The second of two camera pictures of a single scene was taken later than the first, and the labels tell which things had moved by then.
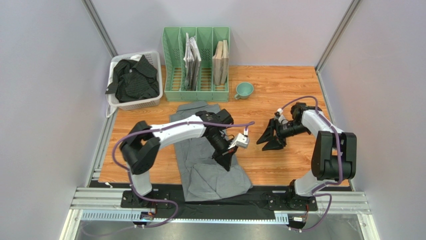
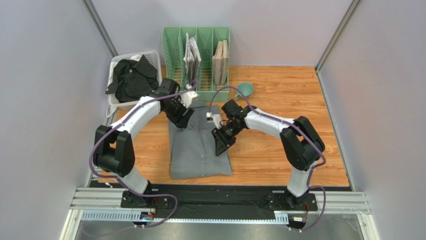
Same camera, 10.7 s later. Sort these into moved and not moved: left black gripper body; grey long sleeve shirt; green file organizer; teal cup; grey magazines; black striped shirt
Moved: left black gripper body; grey long sleeve shirt
Not moved: grey magazines; teal cup; black striped shirt; green file organizer
